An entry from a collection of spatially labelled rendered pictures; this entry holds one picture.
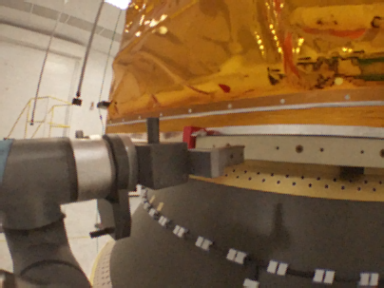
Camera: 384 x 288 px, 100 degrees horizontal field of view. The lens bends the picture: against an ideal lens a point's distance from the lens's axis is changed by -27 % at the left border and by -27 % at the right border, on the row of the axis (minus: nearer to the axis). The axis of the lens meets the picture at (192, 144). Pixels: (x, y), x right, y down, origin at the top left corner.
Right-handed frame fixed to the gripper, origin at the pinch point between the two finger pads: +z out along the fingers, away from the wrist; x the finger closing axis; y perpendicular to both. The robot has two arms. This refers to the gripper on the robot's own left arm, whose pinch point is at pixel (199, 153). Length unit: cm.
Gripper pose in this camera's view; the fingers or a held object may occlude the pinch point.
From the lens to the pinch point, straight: 35.7
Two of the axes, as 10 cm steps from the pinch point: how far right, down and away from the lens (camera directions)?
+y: -0.4, -10.0, -0.6
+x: -6.8, -0.2, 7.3
